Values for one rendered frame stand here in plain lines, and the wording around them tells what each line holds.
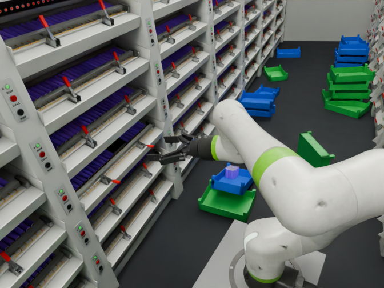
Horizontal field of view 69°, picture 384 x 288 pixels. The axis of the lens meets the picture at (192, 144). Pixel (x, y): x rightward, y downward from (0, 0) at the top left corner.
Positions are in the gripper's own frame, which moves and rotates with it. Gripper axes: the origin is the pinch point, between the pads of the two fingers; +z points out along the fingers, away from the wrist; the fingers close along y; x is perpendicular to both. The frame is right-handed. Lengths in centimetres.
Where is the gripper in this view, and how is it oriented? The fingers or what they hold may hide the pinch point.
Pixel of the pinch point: (159, 148)
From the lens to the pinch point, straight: 115.7
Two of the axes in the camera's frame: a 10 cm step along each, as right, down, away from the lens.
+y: 4.3, -5.5, 7.2
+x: -2.9, -8.4, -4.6
